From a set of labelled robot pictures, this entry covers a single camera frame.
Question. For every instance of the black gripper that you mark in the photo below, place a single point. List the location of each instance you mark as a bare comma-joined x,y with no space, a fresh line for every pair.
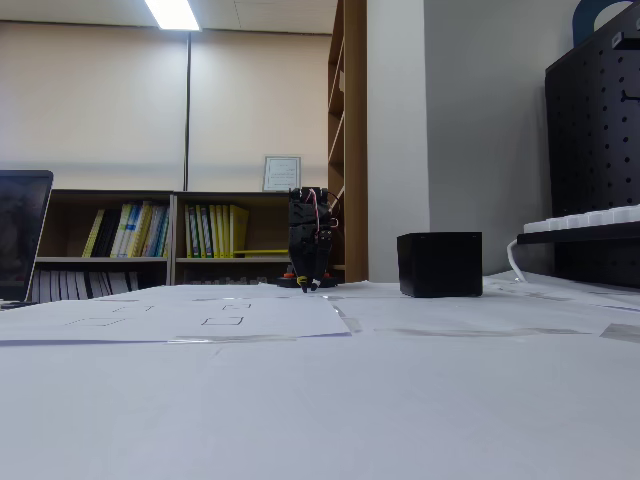
303,244

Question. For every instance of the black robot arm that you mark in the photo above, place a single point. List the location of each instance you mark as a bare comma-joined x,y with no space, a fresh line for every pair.
301,210

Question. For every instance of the black open box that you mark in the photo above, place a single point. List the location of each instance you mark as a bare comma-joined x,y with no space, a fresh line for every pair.
440,265

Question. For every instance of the yellow flat folder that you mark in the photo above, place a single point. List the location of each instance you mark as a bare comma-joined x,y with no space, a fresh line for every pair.
260,251

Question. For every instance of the low wooden bookshelf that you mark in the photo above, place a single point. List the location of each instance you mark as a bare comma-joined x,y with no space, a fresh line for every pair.
265,225
70,225

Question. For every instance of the framed white certificate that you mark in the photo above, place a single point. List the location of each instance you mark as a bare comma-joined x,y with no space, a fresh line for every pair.
282,174

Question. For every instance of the row of yellow binders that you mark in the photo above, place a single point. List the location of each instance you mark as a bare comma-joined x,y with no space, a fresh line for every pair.
220,230

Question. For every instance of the tall wooden bookshelf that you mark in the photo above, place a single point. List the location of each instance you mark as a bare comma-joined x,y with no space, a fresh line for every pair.
356,150

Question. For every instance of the white sheet with drawn squares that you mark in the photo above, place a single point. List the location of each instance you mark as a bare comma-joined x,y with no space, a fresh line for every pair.
165,322

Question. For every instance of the row of colourful upright books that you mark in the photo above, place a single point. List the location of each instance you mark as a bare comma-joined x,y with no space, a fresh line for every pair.
130,230

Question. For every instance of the row of white binders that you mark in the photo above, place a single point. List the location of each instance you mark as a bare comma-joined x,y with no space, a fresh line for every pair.
75,285

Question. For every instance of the white power strip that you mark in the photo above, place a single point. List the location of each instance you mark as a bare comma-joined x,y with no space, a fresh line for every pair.
590,218

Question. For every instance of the ceiling light panel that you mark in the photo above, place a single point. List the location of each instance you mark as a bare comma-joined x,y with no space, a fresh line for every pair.
172,14

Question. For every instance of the dark laptop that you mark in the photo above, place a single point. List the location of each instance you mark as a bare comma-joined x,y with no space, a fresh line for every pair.
20,230

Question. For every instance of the black pegboard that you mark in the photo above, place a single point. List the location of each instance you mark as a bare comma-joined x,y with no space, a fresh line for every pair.
590,140

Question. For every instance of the blue rounded object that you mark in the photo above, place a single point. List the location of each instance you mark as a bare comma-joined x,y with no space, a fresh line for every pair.
582,20

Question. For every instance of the dark vertical wall conduit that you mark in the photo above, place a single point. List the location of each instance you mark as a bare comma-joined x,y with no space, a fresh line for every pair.
187,110

